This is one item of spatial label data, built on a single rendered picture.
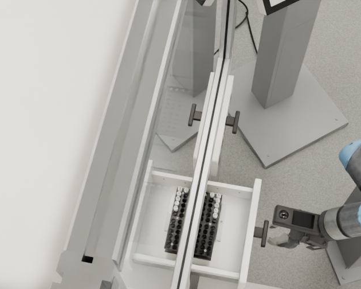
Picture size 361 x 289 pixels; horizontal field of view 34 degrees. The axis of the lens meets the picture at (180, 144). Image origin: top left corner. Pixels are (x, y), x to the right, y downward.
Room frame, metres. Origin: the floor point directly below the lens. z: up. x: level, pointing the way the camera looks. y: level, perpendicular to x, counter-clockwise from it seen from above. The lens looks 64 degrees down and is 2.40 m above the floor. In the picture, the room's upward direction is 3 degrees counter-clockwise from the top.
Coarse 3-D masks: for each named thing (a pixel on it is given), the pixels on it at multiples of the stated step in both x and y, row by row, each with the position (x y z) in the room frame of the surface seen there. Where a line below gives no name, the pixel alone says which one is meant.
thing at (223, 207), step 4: (224, 204) 0.55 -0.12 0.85; (224, 208) 0.54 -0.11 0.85; (224, 212) 0.53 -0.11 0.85; (220, 216) 0.52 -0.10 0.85; (224, 216) 0.52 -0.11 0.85; (220, 220) 0.51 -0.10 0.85; (220, 224) 0.49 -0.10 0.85; (220, 228) 0.48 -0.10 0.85; (220, 232) 0.47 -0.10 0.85; (216, 236) 0.46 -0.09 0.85; (220, 236) 0.46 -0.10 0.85; (216, 240) 0.45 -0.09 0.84; (220, 240) 0.45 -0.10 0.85
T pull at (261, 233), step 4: (264, 224) 0.47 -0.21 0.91; (256, 228) 0.46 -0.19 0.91; (260, 228) 0.46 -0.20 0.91; (264, 228) 0.46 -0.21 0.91; (256, 232) 0.45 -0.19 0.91; (260, 232) 0.45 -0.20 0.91; (264, 232) 0.45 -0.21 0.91; (256, 236) 0.44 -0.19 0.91; (260, 236) 0.44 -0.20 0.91; (264, 236) 0.44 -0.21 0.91; (264, 240) 0.43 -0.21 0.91; (264, 244) 0.41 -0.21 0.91
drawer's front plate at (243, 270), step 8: (256, 184) 0.58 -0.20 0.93; (256, 192) 0.55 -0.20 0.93; (256, 200) 0.53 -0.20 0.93; (256, 208) 0.51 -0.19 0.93; (248, 216) 0.51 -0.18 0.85; (248, 224) 0.47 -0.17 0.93; (248, 232) 0.44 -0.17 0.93; (248, 240) 0.42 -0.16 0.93; (248, 248) 0.40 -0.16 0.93; (248, 256) 0.38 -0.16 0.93; (248, 264) 0.36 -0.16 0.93; (240, 272) 0.34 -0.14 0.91; (240, 280) 0.32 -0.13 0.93; (240, 288) 0.31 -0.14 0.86
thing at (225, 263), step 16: (208, 192) 0.60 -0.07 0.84; (224, 192) 0.59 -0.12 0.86; (240, 192) 0.58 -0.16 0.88; (240, 208) 0.54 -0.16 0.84; (224, 224) 0.50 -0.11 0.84; (240, 224) 0.50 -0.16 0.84; (224, 240) 0.45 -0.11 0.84; (240, 240) 0.45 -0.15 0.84; (224, 256) 0.41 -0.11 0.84; (240, 256) 0.41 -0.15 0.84; (192, 272) 0.36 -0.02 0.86; (208, 272) 0.35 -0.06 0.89; (224, 272) 0.35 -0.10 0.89
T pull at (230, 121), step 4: (236, 112) 0.81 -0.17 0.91; (228, 116) 0.80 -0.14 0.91; (236, 116) 0.80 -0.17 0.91; (228, 120) 0.78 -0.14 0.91; (232, 120) 0.78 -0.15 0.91; (236, 120) 0.78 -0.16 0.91; (228, 124) 0.77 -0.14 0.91; (232, 124) 0.77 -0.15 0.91; (236, 124) 0.77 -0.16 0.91; (236, 128) 0.76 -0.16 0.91; (232, 132) 0.75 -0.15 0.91
